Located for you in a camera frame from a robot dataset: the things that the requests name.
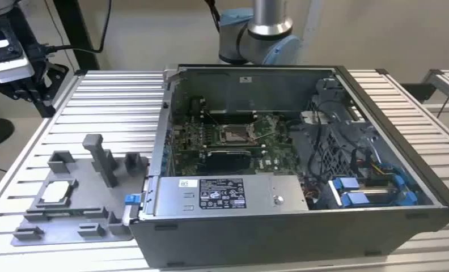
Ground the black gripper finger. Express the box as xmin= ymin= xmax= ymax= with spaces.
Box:
xmin=0 ymin=74 xmax=44 ymax=106
xmin=37 ymin=63 xmax=70 ymax=117

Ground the silver CPU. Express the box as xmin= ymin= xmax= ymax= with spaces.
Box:
xmin=38 ymin=181 xmax=72 ymax=203

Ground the black RAM slot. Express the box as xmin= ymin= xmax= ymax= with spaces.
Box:
xmin=205 ymin=143 xmax=266 ymax=151
xmin=204 ymin=116 xmax=256 ymax=124
xmin=204 ymin=111 xmax=256 ymax=117

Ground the CPU socket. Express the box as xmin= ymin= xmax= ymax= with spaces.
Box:
xmin=218 ymin=124 xmax=254 ymax=144

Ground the grey parts rack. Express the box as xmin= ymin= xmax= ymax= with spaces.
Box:
xmin=12 ymin=133 xmax=152 ymax=247

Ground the thin metal locking lever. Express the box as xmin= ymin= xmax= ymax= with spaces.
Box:
xmin=204 ymin=110 xmax=221 ymax=126

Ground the green RAM stick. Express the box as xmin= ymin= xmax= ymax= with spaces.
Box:
xmin=26 ymin=207 xmax=104 ymax=216

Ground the silver power supply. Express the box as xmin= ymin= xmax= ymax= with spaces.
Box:
xmin=154 ymin=175 xmax=309 ymax=216

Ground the black expansion card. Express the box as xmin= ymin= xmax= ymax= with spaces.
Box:
xmin=205 ymin=150 xmax=252 ymax=171

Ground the metal socket cover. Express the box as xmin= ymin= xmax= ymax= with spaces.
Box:
xmin=252 ymin=116 xmax=282 ymax=139

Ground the green motherboard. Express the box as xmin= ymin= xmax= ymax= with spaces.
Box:
xmin=169 ymin=113 xmax=305 ymax=176

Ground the dark grey PC case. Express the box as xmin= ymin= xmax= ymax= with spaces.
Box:
xmin=128 ymin=63 xmax=449 ymax=269

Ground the grey perforated disk bay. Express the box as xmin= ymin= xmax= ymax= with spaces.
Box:
xmin=296 ymin=107 xmax=400 ymax=184

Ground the blue disk carrier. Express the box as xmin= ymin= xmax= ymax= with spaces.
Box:
xmin=332 ymin=177 xmax=360 ymax=189
xmin=392 ymin=174 xmax=418 ymax=206
xmin=341 ymin=191 xmax=372 ymax=208

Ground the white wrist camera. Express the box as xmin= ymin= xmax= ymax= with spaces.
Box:
xmin=0 ymin=38 xmax=36 ymax=83

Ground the black upright post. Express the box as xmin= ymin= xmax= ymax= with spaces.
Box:
xmin=53 ymin=0 xmax=100 ymax=71

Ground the black cable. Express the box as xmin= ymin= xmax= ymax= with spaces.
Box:
xmin=204 ymin=0 xmax=222 ymax=28
xmin=38 ymin=0 xmax=113 ymax=54

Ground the black wire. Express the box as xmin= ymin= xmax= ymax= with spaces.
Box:
xmin=312 ymin=100 xmax=358 ymax=182

